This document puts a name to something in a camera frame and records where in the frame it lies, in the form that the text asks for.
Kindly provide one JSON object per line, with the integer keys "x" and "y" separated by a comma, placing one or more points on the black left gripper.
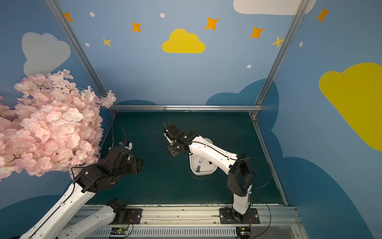
{"x": 135, "y": 164}

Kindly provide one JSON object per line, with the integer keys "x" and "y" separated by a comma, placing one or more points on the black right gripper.
{"x": 172, "y": 133}

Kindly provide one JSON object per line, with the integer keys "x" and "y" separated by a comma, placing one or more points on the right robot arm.
{"x": 239, "y": 171}

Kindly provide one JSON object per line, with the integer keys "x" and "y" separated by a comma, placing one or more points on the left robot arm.
{"x": 89, "y": 181}

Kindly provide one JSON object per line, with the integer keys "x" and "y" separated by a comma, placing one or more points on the white plastic storage box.
{"x": 202, "y": 150}

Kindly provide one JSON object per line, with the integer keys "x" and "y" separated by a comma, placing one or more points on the left green circuit board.
{"x": 119, "y": 232}

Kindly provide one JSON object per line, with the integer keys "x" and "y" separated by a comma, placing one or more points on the green circuit board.
{"x": 119, "y": 232}
{"x": 243, "y": 233}

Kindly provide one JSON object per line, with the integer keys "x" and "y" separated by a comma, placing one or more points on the pink artificial blossom tree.
{"x": 55, "y": 126}

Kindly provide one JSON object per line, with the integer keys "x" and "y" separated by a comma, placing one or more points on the right green circuit board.
{"x": 243, "y": 233}

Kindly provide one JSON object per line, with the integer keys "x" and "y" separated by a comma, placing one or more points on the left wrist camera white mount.
{"x": 126, "y": 144}

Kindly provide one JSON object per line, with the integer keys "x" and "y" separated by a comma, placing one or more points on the aluminium rear frame rail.
{"x": 147, "y": 108}

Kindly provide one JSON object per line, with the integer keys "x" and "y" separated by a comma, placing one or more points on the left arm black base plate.
{"x": 128, "y": 216}

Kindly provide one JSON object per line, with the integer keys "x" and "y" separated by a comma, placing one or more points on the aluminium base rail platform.
{"x": 190, "y": 221}

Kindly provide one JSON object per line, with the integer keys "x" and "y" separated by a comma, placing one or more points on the aluminium right frame post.
{"x": 290, "y": 34}

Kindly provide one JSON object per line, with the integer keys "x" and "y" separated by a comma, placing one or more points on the aluminium frame post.
{"x": 71, "y": 36}
{"x": 290, "y": 34}

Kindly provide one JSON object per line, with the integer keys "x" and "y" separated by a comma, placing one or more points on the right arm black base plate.
{"x": 230, "y": 216}

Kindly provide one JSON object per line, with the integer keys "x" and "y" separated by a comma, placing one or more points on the aluminium left frame post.
{"x": 71, "y": 36}

